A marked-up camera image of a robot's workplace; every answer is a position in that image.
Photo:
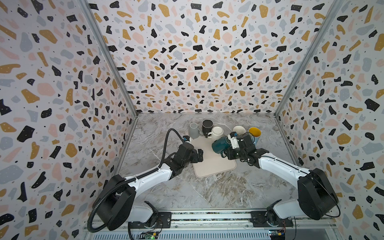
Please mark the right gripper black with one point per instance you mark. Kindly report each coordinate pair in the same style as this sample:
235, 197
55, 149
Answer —
229, 155

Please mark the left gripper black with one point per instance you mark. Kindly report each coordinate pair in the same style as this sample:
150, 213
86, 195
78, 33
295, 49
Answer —
196, 159

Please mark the blue butterfly mug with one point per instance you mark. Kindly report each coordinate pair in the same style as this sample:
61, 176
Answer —
256, 133

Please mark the light green mug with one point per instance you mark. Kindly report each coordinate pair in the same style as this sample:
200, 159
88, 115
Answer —
240, 130

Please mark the dark teal mug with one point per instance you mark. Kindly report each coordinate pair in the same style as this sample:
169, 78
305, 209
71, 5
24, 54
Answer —
219, 146

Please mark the black mug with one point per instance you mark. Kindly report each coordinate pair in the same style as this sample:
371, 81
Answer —
207, 126

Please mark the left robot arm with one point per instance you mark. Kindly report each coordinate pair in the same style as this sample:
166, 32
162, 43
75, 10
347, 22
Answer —
115, 205

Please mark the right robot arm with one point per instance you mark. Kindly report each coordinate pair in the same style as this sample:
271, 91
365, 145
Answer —
316, 196

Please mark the grey mug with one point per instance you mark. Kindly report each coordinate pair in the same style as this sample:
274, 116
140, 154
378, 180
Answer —
194, 131

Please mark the white mug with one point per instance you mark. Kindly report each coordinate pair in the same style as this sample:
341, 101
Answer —
216, 133

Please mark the beige rectangular tray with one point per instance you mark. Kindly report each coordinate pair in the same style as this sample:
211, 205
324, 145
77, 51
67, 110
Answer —
213, 163

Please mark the left corner aluminium profile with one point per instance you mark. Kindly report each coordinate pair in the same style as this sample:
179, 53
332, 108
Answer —
84, 5

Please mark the corner aluminium profile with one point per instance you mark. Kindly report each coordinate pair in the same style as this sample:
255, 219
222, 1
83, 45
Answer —
331, 14
84, 5

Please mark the right corner aluminium profile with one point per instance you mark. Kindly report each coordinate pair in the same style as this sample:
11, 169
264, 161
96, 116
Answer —
331, 14

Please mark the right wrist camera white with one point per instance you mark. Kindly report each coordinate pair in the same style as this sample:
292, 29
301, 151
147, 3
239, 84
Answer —
234, 141

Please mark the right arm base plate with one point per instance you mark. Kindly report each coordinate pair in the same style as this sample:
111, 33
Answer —
262, 219

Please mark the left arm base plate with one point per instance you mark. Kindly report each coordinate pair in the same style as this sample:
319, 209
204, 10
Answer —
161, 220

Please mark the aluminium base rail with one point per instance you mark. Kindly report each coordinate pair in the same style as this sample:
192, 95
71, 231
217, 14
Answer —
221, 224

